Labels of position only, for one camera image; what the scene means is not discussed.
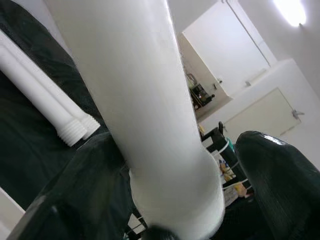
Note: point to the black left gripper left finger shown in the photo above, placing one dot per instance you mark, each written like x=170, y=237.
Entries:
x=82, y=190

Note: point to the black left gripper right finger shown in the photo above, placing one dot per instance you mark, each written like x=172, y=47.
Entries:
x=282, y=187

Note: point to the black table cloth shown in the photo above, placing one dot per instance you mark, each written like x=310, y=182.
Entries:
x=25, y=155

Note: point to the white open door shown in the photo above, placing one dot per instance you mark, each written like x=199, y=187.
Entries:
x=225, y=45

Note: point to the white ceiling light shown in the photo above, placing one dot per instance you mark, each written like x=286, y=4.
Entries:
x=290, y=10

